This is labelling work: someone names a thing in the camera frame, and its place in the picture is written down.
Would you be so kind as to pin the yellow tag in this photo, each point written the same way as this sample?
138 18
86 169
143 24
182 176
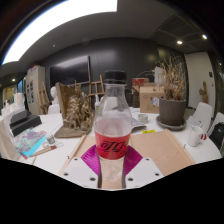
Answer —
149 131

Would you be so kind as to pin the clear red-labelled drink bottle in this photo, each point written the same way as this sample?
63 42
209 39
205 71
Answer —
112 133

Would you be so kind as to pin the round ceiling light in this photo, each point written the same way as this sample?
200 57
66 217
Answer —
204 36
179 42

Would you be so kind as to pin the white plaster bust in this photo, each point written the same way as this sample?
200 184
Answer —
54 95

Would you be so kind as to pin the white cabinet with pictures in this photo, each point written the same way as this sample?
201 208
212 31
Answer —
35 90

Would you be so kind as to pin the small paint jar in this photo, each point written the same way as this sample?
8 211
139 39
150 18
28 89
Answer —
50 139

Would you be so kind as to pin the small white cup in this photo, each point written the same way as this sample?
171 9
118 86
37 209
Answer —
143 118

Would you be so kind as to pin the white chair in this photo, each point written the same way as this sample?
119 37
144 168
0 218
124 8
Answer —
203 111
218 117

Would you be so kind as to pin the colourful book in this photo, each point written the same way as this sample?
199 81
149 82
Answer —
30 143

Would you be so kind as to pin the cardboard box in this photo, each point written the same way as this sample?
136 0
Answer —
150 100

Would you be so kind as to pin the red and white box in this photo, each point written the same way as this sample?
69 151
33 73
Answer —
140 83

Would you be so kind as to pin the clear spray bottle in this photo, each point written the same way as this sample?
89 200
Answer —
97 104

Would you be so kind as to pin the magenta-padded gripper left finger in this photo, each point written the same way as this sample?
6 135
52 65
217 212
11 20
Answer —
80 171

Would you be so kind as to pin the white mug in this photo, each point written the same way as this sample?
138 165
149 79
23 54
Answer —
195 136

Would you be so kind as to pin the tall white plaster statue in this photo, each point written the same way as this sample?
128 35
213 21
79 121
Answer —
159 75

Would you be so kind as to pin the white canvas panel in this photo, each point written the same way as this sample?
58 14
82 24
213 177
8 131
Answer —
6 140

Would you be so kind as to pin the wooden figure statue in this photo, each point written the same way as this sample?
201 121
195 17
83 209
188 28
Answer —
203 92

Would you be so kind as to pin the black boxes stack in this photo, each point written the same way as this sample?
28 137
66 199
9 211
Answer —
25 123

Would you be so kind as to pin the wooden easel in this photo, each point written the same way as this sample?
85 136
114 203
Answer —
43 98
96 94

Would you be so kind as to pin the dried plant in grey pot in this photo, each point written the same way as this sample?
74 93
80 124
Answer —
171 111

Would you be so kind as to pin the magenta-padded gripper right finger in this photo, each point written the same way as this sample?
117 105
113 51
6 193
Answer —
143 171

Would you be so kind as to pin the grey folded paper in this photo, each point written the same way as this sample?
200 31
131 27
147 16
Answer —
137 124

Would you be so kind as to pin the light wooden board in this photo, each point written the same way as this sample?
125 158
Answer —
160 150

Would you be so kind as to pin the dark wall blackboard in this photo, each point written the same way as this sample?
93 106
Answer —
70 71

